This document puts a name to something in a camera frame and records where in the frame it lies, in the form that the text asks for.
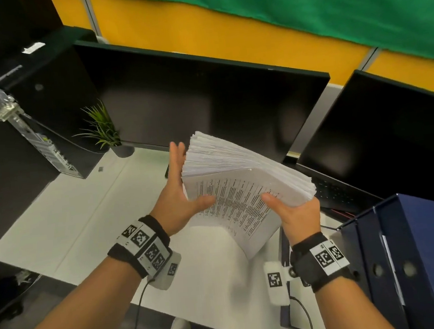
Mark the large black monitor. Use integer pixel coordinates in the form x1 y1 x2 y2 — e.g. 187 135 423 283
73 16 339 184

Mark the black camera cable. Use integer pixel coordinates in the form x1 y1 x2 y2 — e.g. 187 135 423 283
289 294 314 329
121 279 158 329

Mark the black left wristband with markers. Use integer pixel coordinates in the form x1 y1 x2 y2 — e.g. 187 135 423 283
103 213 175 283

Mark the small green potted plant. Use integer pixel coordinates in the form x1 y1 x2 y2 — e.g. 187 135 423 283
70 98 136 163

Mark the black side panel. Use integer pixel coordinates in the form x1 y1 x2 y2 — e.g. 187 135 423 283
0 77 66 257

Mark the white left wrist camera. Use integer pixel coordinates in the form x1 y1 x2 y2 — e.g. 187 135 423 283
145 250 186 292

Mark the white sticker on tower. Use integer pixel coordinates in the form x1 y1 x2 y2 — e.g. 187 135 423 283
21 41 47 56

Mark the black right camera cable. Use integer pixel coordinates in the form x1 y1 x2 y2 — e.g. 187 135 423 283
289 294 314 329

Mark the black right wristband with markers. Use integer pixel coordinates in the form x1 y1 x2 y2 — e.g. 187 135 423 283
287 229 357 296

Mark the person's right forearm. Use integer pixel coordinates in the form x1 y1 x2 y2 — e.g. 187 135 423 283
310 272 398 329

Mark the smaller black monitor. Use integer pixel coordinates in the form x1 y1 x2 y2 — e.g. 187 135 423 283
288 61 434 225

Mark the person's left forearm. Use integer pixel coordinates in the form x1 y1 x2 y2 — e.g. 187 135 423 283
0 254 149 329

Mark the person's left hand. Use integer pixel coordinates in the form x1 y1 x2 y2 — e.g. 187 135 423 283
143 138 219 238

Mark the clear plastic cable connector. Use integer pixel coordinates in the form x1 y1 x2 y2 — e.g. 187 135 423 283
0 103 26 124

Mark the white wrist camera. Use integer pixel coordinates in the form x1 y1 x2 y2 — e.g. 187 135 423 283
145 250 186 292
263 259 299 308

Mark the person's right hand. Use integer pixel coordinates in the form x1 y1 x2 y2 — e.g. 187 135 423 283
261 187 324 248

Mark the grey partition post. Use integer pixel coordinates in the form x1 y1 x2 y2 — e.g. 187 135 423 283
82 0 109 45
274 46 389 163

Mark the black computer tower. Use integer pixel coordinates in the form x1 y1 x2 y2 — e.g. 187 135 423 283
0 23 111 188

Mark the black keyboard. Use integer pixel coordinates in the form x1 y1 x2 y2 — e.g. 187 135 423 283
297 156 386 225

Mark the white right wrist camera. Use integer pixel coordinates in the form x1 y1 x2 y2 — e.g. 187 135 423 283
263 259 299 308

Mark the yellow partition panel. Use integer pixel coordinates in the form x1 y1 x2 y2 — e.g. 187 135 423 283
50 0 434 136

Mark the thin black tower cable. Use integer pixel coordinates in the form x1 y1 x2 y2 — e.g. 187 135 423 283
23 107 110 161

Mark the black office chair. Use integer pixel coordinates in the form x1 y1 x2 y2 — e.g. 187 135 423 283
0 252 46 326

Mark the black wristband with markers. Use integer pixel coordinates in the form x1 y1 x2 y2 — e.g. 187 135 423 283
103 213 175 283
287 229 357 296

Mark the stack of white printed papers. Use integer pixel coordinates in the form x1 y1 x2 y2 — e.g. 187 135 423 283
177 120 323 266

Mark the black left camera cable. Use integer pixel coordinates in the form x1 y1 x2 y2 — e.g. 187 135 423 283
121 279 158 329

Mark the white shoe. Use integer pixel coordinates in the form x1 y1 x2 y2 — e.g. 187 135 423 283
167 317 192 329

